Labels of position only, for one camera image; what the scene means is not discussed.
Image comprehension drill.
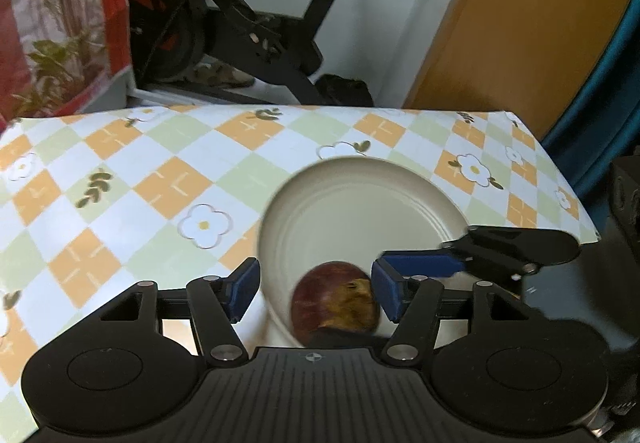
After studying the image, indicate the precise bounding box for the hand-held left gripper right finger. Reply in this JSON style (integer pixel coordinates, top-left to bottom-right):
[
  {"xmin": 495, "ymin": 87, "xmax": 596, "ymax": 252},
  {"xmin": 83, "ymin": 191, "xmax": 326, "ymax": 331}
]
[{"xmin": 371, "ymin": 259, "xmax": 546, "ymax": 368}]

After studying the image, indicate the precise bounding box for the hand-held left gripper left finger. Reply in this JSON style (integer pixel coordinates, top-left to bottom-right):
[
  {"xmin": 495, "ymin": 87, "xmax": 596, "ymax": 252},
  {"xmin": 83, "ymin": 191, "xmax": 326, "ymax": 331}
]
[{"xmin": 100, "ymin": 257, "xmax": 262, "ymax": 368}]

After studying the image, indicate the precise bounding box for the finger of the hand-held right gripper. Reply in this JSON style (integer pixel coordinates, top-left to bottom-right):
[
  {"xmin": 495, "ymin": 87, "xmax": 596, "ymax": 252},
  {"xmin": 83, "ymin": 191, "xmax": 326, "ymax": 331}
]
[{"xmin": 381, "ymin": 224, "xmax": 582, "ymax": 280}]

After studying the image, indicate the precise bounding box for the dark red mangosteen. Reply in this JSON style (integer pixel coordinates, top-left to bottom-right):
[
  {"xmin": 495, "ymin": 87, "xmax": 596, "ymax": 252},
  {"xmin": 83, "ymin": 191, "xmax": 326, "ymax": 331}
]
[{"xmin": 291, "ymin": 261, "xmax": 381, "ymax": 335}]

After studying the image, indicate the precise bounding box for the beige round plate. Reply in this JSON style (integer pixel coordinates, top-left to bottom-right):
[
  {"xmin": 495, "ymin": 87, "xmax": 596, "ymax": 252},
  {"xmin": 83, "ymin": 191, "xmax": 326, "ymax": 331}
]
[{"xmin": 256, "ymin": 156, "xmax": 476, "ymax": 349}]

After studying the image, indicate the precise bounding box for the blue curtain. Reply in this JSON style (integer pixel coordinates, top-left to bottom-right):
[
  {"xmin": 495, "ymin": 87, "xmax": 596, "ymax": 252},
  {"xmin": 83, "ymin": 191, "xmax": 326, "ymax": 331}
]
[{"xmin": 540, "ymin": 0, "xmax": 640, "ymax": 204}]

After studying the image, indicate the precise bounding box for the checkered floral tablecloth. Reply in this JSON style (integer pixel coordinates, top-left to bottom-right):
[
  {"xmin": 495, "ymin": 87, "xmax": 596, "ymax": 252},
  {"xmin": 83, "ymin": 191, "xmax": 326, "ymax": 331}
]
[{"xmin": 0, "ymin": 104, "xmax": 601, "ymax": 443}]

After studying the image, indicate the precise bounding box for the dark floor object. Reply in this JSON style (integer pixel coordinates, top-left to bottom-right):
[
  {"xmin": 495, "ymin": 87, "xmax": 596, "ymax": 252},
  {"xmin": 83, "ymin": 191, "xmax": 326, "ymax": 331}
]
[{"xmin": 317, "ymin": 73, "xmax": 375, "ymax": 106}]

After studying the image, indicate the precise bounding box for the brown slipper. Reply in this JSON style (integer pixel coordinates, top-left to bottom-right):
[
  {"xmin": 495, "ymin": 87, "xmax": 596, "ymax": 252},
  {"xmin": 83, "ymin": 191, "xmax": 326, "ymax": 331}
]
[{"xmin": 192, "ymin": 63, "xmax": 256, "ymax": 89}]

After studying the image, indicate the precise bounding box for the wooden door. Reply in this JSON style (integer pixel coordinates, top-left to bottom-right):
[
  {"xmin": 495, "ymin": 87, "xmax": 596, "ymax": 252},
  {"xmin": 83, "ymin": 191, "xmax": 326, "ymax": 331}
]
[{"xmin": 402, "ymin": 0, "xmax": 640, "ymax": 139}]

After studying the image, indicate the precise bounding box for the black exercise bike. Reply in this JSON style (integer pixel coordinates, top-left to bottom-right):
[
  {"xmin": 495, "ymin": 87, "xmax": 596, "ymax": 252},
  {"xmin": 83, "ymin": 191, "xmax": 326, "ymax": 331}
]
[{"xmin": 125, "ymin": 0, "xmax": 436, "ymax": 106}]

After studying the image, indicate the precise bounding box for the printed red backdrop cloth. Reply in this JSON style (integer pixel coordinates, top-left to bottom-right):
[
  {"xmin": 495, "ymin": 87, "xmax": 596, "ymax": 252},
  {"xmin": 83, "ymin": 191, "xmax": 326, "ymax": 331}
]
[{"xmin": 0, "ymin": 0, "xmax": 133, "ymax": 124}]

